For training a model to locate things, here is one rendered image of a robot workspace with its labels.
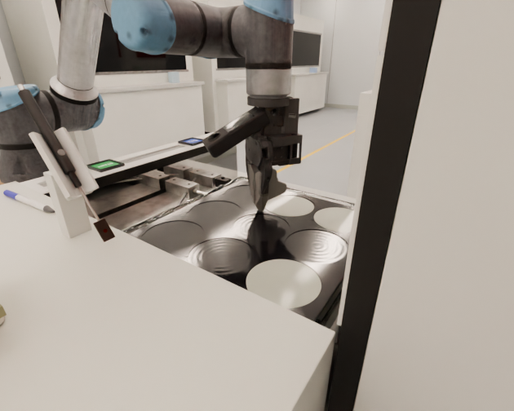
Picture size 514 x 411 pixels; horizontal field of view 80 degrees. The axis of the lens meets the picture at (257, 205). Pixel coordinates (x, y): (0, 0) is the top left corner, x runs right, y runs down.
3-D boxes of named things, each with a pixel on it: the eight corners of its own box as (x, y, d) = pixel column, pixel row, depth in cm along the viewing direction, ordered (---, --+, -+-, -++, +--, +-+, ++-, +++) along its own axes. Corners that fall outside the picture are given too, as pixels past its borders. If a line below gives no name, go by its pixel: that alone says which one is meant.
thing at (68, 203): (112, 236, 39) (87, 130, 34) (81, 249, 36) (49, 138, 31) (86, 223, 42) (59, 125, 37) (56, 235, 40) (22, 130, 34)
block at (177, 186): (200, 194, 73) (198, 182, 72) (189, 199, 70) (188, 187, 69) (176, 187, 77) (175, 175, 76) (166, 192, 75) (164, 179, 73)
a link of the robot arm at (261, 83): (256, 69, 46) (237, 68, 53) (256, 101, 48) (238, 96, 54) (300, 68, 48) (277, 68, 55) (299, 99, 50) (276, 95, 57)
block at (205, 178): (221, 183, 79) (221, 173, 78) (213, 188, 76) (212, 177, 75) (199, 178, 83) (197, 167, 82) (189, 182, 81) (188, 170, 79)
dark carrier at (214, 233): (384, 217, 59) (385, 214, 59) (304, 338, 34) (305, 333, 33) (241, 181, 77) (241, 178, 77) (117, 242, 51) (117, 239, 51)
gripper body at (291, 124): (301, 167, 56) (305, 97, 51) (258, 174, 53) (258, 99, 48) (281, 156, 62) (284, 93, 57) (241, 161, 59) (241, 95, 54)
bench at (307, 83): (325, 109, 794) (334, 19, 708) (292, 120, 659) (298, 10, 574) (289, 106, 849) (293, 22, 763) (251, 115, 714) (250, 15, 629)
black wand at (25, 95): (11, 89, 35) (13, 81, 34) (25, 88, 36) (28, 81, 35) (102, 243, 36) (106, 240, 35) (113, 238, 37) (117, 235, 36)
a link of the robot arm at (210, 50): (161, 2, 49) (214, -6, 43) (210, 13, 57) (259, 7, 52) (166, 57, 52) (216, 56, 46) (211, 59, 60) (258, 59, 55)
